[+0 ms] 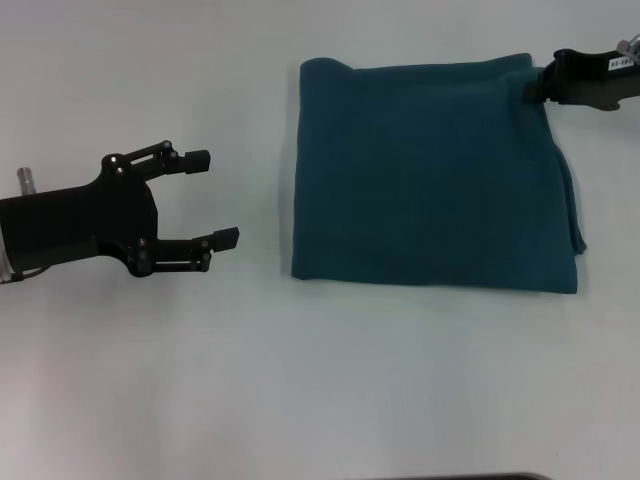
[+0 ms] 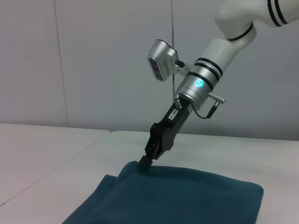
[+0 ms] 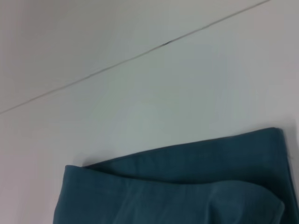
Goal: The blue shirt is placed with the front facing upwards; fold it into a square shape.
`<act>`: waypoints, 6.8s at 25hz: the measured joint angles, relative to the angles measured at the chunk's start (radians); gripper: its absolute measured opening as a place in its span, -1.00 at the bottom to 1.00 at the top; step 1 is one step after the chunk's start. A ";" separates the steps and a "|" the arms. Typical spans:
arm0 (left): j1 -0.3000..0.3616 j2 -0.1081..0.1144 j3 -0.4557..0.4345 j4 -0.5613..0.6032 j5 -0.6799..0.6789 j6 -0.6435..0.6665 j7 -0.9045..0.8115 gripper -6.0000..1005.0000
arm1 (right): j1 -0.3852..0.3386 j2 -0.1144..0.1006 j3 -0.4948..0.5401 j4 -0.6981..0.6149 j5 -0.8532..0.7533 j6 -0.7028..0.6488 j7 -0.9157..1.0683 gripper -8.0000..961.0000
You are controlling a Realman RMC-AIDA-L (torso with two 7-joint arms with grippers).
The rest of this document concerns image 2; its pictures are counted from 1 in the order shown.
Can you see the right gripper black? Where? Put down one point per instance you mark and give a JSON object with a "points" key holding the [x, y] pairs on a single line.
{"points": [[172, 126]]}

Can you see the teal blue printed t-shirt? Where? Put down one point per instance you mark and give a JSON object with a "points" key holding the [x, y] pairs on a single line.
{"points": [[175, 198]]}

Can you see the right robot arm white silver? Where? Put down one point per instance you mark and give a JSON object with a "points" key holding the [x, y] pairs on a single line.
{"points": [[201, 86]]}

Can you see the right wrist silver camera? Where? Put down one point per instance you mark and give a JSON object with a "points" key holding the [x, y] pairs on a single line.
{"points": [[162, 63]]}

